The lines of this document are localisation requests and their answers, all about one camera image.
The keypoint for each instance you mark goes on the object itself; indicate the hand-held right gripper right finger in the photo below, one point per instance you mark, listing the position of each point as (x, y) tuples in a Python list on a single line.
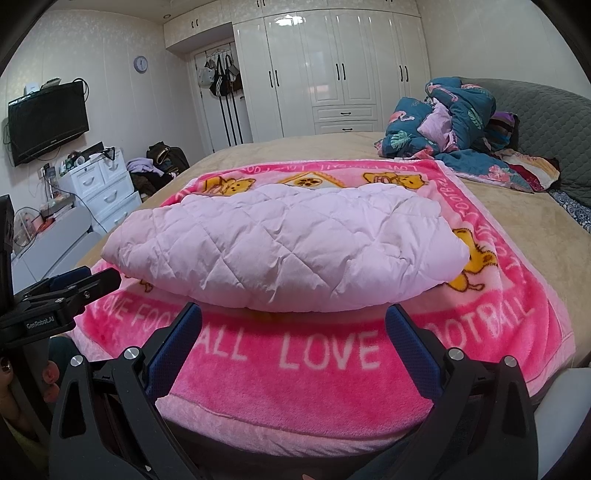
[(415, 355)]

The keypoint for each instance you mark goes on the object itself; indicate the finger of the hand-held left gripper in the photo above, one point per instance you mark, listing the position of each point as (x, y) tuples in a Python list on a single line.
[(67, 277), (99, 282)]

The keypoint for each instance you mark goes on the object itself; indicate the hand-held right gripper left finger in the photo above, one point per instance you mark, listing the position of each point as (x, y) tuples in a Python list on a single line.
[(173, 355)]

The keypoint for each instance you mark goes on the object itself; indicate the pink quilted jacket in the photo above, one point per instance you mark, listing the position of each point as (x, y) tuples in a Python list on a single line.
[(286, 249)]

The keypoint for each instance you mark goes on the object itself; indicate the dark clothes pile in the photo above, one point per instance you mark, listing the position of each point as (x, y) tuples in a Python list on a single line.
[(152, 184)]

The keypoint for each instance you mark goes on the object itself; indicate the purple clothes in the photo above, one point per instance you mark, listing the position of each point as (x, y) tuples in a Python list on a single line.
[(143, 166)]

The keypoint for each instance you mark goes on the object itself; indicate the person's left hand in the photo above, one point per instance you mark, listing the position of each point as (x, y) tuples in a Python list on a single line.
[(50, 374)]

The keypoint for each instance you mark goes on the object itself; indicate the white low cabinet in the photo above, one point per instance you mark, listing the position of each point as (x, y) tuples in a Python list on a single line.
[(60, 249)]

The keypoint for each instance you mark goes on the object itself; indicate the white electric fan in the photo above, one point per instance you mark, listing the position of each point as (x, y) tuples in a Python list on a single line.
[(25, 230)]

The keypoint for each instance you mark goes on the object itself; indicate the pink printed blanket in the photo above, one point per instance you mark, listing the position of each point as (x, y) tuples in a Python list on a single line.
[(323, 383)]

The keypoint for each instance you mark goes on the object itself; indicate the white drawer cabinet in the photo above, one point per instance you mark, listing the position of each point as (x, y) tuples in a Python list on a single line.
[(106, 184)]

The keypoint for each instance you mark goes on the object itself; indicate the dark brown bag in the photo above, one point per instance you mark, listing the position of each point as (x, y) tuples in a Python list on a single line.
[(168, 157)]

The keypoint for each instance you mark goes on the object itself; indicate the black television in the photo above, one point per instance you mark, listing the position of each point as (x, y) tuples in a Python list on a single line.
[(46, 124)]

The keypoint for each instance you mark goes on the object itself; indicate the white door with black stripes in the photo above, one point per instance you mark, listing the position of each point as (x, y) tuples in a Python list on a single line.
[(221, 124)]

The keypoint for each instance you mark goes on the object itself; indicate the colourful printed cloth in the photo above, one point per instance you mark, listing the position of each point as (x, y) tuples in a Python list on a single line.
[(531, 170)]

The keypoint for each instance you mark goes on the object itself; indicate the teal floral duvet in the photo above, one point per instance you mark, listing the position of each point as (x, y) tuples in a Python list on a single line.
[(415, 134)]

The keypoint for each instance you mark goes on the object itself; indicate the bed with tan sheet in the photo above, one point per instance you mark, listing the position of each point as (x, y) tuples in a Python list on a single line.
[(286, 147)]

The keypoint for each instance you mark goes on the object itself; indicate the white hanging bag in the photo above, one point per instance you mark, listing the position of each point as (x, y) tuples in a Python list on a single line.
[(204, 76)]

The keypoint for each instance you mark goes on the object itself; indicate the black bag with white stripes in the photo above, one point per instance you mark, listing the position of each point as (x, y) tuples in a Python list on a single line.
[(220, 85)]

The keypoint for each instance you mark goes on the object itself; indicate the purple striped pillow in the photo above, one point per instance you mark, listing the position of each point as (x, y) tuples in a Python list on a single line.
[(503, 131)]

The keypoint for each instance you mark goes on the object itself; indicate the dark hanging bag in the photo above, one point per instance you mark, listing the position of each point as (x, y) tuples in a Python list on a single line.
[(238, 78)]

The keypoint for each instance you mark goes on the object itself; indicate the grey quilted headboard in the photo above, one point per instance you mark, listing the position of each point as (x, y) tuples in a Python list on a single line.
[(554, 120)]

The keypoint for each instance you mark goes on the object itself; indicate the white wardrobe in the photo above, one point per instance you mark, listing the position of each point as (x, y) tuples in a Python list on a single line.
[(351, 60)]

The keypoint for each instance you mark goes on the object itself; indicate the white bed frame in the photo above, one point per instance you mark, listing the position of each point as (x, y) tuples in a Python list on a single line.
[(565, 424)]

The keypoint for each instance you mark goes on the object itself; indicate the round wall clock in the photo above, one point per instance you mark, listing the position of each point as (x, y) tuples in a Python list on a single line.
[(141, 63)]

